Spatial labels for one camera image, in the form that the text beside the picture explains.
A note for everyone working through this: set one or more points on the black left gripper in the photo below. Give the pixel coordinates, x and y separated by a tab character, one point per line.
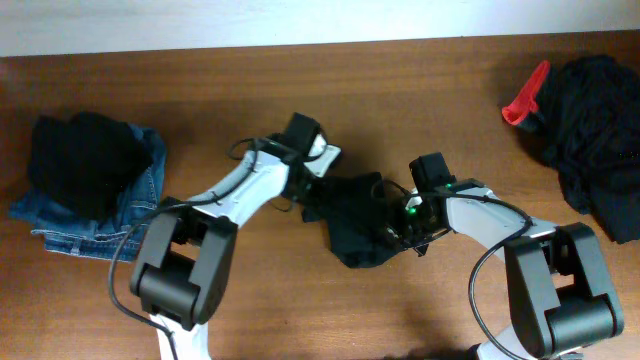
310	191

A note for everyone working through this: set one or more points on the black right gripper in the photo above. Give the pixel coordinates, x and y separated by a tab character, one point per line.
392	229

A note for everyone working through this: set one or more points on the black Nike t-shirt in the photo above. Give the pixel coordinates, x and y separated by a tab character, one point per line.
364	230

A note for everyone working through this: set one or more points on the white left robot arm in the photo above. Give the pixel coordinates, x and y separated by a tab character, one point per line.
183	265

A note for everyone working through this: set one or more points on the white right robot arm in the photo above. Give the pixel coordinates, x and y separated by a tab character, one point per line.
560	292

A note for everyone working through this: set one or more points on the red garment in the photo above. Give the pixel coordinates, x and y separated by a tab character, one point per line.
525	104

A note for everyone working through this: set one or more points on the black clothes pile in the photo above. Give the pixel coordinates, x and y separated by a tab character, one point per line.
588	120

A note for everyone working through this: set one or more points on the folded black garment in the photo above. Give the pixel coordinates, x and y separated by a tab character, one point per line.
85	162

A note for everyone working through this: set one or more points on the folded blue jeans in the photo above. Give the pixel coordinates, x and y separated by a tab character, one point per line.
67	233

